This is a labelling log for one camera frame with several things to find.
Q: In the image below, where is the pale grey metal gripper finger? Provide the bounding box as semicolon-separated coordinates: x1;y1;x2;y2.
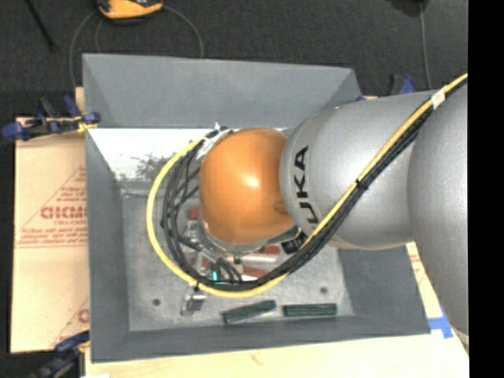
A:
180;291;208;316

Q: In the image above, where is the grey metal bin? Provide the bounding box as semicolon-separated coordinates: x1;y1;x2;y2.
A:
81;53;432;362

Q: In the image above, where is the dark green flat block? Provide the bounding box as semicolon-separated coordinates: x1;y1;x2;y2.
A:
221;299;277;325
282;302;339;318

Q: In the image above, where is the black cylinder on white bracket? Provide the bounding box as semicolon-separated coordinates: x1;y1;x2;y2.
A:
280;235;307;256

